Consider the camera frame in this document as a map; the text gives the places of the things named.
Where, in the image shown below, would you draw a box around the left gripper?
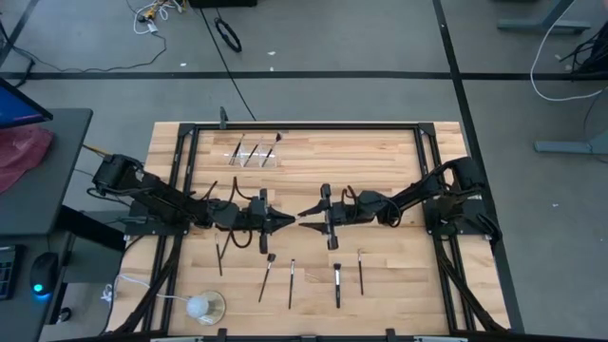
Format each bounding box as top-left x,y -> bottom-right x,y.
237,188 -> 296,256

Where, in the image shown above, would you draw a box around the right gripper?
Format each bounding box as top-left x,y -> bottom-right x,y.
297,183 -> 362,252

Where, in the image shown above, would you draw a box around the angled makeup brush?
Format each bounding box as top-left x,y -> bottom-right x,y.
257,252 -> 277,304

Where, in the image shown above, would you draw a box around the long silver ferrule makeup brush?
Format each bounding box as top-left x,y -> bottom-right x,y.
287,258 -> 296,311

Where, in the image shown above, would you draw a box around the large powder makeup brush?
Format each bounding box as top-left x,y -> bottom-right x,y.
332,262 -> 343,310

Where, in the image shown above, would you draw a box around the fan makeup brush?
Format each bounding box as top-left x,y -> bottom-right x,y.
260,131 -> 283,168

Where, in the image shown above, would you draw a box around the clear acrylic brush organizer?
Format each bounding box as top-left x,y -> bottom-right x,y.
226,137 -> 279,168

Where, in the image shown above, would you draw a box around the white spherical device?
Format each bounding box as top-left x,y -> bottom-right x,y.
184,294 -> 210,320

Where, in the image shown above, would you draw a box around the black box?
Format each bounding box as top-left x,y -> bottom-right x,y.
188,0 -> 259,9

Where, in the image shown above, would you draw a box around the black computer mouse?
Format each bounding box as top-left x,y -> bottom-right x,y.
28,251 -> 61,301

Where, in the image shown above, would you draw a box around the dark grey side desk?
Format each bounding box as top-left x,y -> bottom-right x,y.
0,107 -> 94,342

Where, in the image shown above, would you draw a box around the grey desk foot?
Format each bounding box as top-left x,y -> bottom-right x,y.
534,108 -> 608,157

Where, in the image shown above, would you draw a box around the pink cloth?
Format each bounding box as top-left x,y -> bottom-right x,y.
0,125 -> 55,195

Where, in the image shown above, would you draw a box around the black keyboard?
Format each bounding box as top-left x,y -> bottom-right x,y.
0,243 -> 25,301

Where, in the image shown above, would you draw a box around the monitor with blue screen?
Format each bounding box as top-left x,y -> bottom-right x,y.
0,77 -> 54,130

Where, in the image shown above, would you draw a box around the black aluminium table frame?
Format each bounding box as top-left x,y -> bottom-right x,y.
142,122 -> 481,339

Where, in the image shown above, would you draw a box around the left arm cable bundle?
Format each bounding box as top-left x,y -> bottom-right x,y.
113,235 -> 184,333

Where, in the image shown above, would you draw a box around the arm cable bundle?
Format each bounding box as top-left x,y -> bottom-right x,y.
434,235 -> 507,333
113,235 -> 184,333

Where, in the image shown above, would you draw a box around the black power cable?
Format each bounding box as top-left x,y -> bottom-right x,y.
198,7 -> 257,123

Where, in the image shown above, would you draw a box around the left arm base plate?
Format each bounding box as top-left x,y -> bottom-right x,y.
123,220 -> 191,238

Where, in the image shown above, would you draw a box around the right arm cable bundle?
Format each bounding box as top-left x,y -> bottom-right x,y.
434,235 -> 507,333

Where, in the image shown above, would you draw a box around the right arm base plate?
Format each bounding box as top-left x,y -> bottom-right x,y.
427,221 -> 493,238

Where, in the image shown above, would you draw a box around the coiled black cable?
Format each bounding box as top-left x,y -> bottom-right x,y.
213,16 -> 243,53

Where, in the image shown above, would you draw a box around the white cable with plug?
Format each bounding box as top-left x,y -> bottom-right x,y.
101,274 -> 189,304

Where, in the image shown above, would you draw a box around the yellow cables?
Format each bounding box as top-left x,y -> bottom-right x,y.
83,143 -> 115,161

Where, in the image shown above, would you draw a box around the thin black floor cable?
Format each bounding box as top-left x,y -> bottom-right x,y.
0,28 -> 168,73

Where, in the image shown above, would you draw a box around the white cable bundle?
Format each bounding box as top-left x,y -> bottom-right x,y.
132,0 -> 184,35

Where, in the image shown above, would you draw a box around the long white floor cable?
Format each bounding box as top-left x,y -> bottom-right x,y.
529,0 -> 608,104

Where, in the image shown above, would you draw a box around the black cable bundle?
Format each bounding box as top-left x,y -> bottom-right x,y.
560,28 -> 608,139

